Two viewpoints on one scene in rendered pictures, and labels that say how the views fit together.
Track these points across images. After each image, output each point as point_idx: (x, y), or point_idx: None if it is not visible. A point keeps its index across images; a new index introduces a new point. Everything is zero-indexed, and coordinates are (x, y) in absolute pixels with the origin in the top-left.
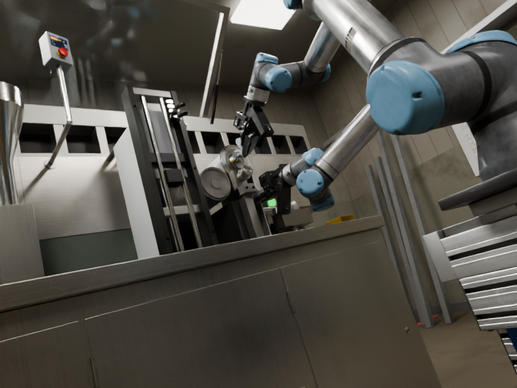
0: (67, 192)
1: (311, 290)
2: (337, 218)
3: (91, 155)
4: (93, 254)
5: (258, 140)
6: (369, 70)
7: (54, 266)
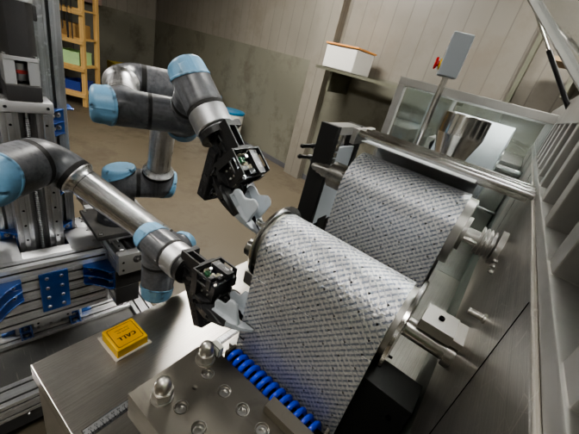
0: (500, 230)
1: None
2: (134, 321)
3: (536, 183)
4: (456, 306)
5: (225, 206)
6: (173, 170)
7: (460, 293)
